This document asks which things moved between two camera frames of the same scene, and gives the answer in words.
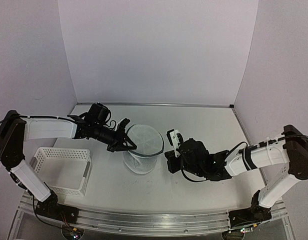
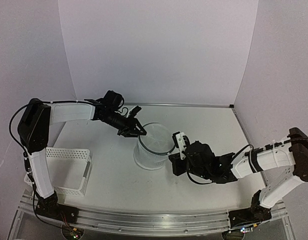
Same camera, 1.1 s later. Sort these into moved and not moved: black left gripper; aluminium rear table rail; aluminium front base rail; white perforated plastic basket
Moved: black left gripper
Not moved: aluminium rear table rail; aluminium front base rail; white perforated plastic basket
